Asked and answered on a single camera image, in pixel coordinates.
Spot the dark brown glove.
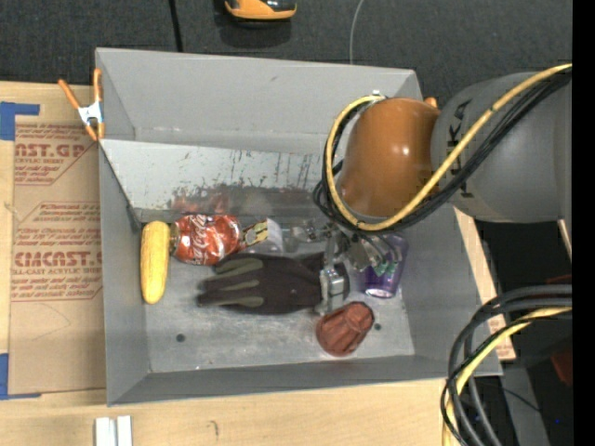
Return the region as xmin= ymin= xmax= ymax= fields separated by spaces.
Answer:
xmin=196 ymin=251 xmax=327 ymax=316

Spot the crushed red soda can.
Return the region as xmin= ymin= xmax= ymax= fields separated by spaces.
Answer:
xmin=169 ymin=213 xmax=246 ymax=267

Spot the clear purple cup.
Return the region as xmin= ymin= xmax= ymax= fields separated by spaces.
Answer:
xmin=356 ymin=232 xmax=411 ymax=299

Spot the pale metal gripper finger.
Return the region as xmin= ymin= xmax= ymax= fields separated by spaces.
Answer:
xmin=317 ymin=267 xmax=350 ymax=316
xmin=290 ymin=220 xmax=337 ymax=250

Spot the brown cardboard board red print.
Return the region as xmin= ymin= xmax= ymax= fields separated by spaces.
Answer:
xmin=0 ymin=80 xmax=518 ymax=401

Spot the grey metal bin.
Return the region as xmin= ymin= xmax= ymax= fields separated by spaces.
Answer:
xmin=94 ymin=47 xmax=505 ymax=408

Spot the yellow corn cob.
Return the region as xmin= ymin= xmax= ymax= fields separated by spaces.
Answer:
xmin=139 ymin=220 xmax=173 ymax=306

